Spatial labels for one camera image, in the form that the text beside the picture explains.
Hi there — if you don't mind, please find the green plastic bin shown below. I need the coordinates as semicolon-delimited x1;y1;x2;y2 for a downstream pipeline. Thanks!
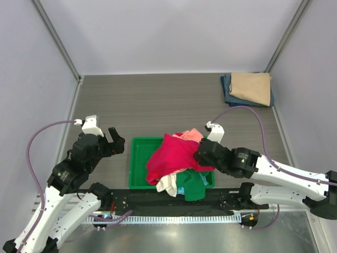
128;137;215;194

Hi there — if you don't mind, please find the magenta t shirt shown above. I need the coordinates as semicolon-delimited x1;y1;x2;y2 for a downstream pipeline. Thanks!
146;133;215;185

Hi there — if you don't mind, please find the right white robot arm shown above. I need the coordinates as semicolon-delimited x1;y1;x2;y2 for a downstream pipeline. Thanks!
194;139;336;220

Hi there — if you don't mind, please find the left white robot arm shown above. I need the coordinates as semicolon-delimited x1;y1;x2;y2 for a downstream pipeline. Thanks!
3;127;125;252

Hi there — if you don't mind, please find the salmon pink t shirt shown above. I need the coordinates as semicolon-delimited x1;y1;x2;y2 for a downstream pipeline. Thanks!
172;128;204;142

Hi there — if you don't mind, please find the green t shirt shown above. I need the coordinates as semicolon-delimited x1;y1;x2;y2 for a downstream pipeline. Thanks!
175;170;211;202

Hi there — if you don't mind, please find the white t shirt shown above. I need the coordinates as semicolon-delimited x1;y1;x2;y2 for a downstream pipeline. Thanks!
156;173;177;197

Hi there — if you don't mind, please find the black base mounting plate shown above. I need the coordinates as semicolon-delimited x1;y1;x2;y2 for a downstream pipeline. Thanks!
98;188;269;217

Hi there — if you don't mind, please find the folded blue t shirt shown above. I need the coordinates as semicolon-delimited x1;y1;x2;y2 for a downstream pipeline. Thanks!
221;73;275;107

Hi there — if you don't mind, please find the folded beige t shirt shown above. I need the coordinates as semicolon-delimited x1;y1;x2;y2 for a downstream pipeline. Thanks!
230;72;272;106

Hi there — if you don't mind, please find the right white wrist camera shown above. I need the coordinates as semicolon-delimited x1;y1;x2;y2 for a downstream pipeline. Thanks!
205;121;225;144

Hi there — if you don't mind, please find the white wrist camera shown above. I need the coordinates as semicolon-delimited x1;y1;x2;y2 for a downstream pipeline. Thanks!
74;115;104;137
205;121;225;144

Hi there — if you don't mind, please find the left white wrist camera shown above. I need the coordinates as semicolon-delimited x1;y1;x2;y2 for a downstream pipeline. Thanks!
74;115;104;137

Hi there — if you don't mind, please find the white slotted cable duct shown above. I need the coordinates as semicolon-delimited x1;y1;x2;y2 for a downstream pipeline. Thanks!
85;215;242;225

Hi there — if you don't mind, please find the left aluminium frame post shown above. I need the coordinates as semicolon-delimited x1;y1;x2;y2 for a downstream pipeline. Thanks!
31;0;82;81

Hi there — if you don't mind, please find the aluminium frame post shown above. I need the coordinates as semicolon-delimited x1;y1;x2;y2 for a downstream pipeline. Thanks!
31;0;82;81
264;0;312;73

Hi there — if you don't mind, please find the right aluminium frame post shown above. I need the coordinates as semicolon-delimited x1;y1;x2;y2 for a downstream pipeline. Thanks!
264;0;312;73

